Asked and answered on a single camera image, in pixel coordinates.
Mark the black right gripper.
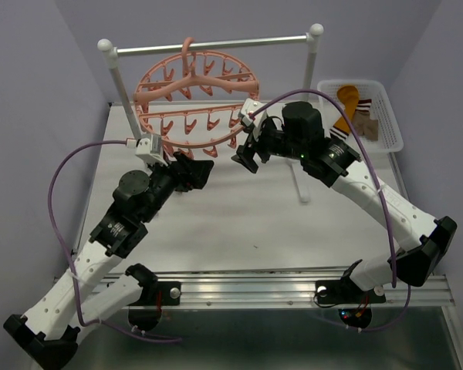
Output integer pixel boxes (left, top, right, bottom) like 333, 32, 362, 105
229, 120, 306, 174

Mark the white clothes rack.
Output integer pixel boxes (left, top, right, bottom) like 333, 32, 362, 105
97, 32, 324, 207

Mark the aluminium mounting rail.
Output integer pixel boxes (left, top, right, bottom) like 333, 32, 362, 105
156, 266, 455, 311

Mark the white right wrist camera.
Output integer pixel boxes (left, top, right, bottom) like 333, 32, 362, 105
238, 98, 267, 127

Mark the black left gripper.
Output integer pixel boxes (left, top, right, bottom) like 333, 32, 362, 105
140, 151, 214, 223

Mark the purple cable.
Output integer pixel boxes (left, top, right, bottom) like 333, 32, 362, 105
248, 89, 413, 333
48, 139, 184, 343

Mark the brown sock in basket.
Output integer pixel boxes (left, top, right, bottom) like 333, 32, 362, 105
351, 99, 379, 142

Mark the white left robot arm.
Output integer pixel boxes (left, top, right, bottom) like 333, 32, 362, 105
3, 153, 214, 369

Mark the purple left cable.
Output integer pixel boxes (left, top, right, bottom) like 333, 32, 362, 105
48, 139, 184, 343

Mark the white plastic basket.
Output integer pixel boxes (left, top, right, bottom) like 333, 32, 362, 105
317, 79, 404, 154

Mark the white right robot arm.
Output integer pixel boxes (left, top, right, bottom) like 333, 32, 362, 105
232, 99, 457, 305

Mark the mustard yellow sock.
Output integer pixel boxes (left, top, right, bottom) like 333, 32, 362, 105
329, 85, 360, 140

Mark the pink round clip hanger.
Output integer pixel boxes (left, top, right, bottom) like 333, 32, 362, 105
133, 37, 259, 157

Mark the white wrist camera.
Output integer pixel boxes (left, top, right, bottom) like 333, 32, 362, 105
238, 98, 267, 127
126, 133, 167, 166

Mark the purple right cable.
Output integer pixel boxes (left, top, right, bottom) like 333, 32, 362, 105
248, 89, 413, 333

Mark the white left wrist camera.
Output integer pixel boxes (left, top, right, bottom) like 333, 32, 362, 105
126, 133, 167, 166

